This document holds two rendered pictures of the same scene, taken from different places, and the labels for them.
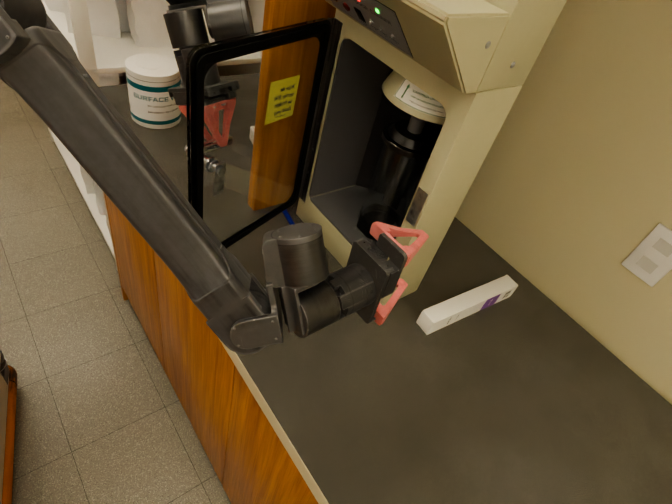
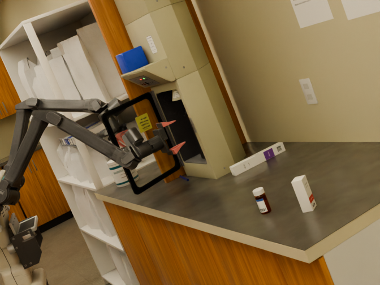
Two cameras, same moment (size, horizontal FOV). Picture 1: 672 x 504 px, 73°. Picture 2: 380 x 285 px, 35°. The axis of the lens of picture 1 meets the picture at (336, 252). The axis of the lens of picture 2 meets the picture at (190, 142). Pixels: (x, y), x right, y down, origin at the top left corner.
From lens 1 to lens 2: 212 cm
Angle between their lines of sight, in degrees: 40
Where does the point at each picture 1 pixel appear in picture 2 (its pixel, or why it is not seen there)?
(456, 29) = (150, 69)
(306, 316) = (138, 147)
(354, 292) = (152, 140)
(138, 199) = (91, 139)
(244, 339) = (125, 161)
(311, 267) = (134, 135)
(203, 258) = (109, 146)
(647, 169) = (283, 66)
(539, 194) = (279, 103)
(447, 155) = (184, 101)
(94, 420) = not seen: outside the picture
